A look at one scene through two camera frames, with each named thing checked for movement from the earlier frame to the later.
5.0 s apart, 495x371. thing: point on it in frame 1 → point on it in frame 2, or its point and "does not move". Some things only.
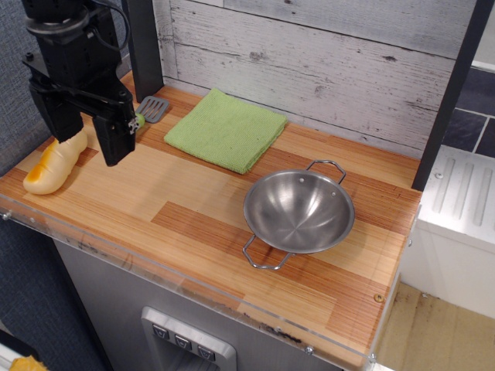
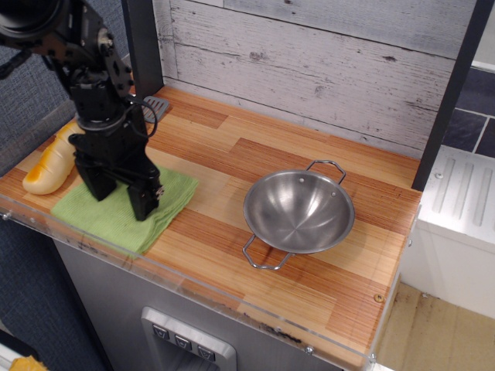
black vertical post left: (145, 48) does not move
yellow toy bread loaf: (55, 164) does not move
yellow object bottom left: (28, 363) does not move
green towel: (226, 131) → (114, 219)
